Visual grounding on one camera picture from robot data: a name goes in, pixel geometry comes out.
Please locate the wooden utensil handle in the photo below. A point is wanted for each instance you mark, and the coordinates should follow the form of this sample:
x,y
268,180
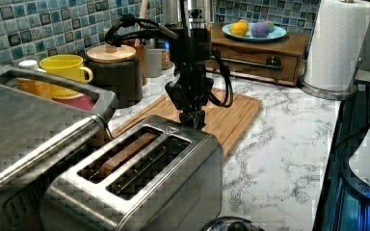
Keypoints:
x,y
141,15

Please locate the white paper towel roll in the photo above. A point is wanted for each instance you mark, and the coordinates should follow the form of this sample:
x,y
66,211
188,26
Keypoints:
x,y
338,35

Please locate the grey cup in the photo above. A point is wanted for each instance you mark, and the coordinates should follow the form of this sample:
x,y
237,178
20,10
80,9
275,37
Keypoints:
x,y
153,62

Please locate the brown utensil holder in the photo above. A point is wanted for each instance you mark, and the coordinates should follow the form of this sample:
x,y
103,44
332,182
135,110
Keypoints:
x,y
140,56

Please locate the red bowl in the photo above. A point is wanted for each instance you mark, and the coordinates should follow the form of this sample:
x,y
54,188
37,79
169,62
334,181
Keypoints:
x,y
79,100

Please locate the black canister with wooden lid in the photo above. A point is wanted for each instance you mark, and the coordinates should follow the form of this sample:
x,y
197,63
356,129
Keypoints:
x,y
117,69

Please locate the yellow toy fruit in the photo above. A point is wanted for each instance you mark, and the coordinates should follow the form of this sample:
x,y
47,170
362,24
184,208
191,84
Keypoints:
x,y
239,29

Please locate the wooden drawer box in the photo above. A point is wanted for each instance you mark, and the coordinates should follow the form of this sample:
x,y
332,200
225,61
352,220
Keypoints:
x,y
277,61

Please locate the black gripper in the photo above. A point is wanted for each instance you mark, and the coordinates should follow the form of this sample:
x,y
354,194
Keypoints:
x,y
191,90

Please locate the small white cup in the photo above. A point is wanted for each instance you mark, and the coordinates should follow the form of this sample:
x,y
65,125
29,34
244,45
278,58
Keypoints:
x,y
29,64

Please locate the glass cereal jar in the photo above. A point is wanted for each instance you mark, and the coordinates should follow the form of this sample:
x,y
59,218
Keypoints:
x,y
166,60

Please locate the steel pot lid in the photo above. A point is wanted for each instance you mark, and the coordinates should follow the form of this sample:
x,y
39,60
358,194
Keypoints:
x,y
231,223

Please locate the silver two-slot toaster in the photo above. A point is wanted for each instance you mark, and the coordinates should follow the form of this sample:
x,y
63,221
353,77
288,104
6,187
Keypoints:
x,y
173,184

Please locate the wooden toast slice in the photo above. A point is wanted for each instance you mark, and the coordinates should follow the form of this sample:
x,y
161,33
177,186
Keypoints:
x,y
126,154

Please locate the purple toy fruit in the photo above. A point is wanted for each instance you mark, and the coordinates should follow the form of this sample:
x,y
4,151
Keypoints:
x,y
260,30

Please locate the orange container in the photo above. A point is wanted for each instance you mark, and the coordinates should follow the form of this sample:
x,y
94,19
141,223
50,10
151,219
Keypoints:
x,y
35,87

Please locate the green toy fruit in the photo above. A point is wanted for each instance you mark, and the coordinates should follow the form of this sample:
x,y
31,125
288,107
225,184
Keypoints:
x,y
271,25

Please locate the bamboo cutting board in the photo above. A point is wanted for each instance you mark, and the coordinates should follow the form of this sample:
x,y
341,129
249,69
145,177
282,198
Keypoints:
x,y
228,125

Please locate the paper towel holder base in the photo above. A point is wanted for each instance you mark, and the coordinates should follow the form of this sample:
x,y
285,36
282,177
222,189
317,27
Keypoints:
x,y
341,95

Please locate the yellow mug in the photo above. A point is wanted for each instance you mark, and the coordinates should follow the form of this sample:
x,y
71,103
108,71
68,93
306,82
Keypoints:
x,y
68,66

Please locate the light blue plate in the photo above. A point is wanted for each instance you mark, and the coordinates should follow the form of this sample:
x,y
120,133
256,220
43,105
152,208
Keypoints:
x,y
278,33

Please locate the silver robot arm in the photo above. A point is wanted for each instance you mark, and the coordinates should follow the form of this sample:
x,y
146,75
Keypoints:
x,y
187,15

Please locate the stainless toaster oven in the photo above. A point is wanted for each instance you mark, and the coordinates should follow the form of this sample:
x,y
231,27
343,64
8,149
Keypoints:
x,y
41,138

